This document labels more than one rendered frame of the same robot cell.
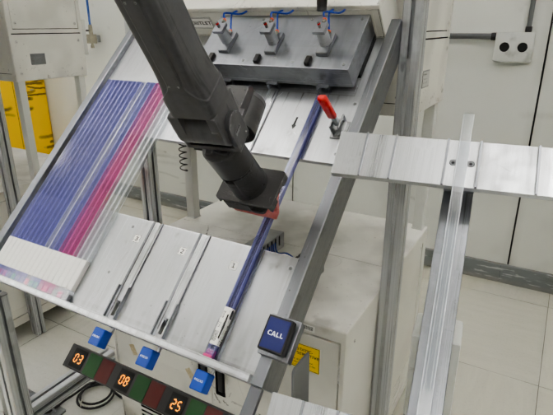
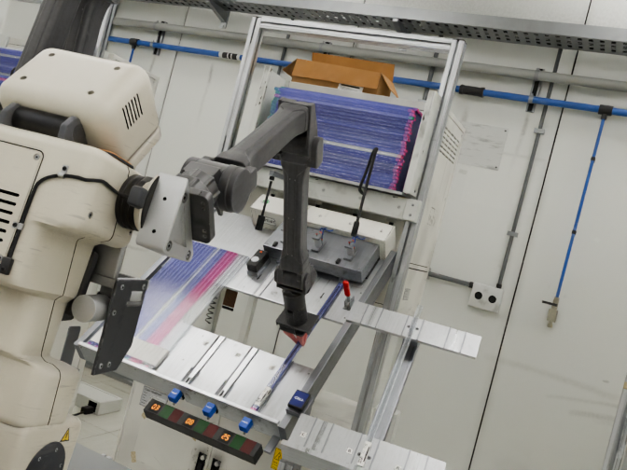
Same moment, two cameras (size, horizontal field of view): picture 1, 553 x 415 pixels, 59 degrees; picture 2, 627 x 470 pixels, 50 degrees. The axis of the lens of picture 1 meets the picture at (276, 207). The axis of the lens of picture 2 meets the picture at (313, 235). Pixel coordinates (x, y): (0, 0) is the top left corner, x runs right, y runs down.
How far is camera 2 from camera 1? 1.10 m
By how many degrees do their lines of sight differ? 21
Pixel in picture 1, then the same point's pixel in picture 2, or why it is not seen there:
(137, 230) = (205, 338)
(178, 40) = (301, 236)
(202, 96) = (300, 262)
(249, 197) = (297, 324)
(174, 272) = (231, 366)
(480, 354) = not seen: outside the picture
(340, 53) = (357, 261)
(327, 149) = (340, 314)
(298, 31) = (334, 242)
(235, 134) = (306, 284)
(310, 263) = (321, 371)
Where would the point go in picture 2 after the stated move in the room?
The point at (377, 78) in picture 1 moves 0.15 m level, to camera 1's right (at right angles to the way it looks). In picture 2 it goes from (376, 281) to (424, 294)
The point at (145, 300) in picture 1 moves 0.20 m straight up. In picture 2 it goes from (209, 379) to (228, 306)
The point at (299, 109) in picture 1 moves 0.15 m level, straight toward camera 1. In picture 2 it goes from (326, 288) to (329, 293)
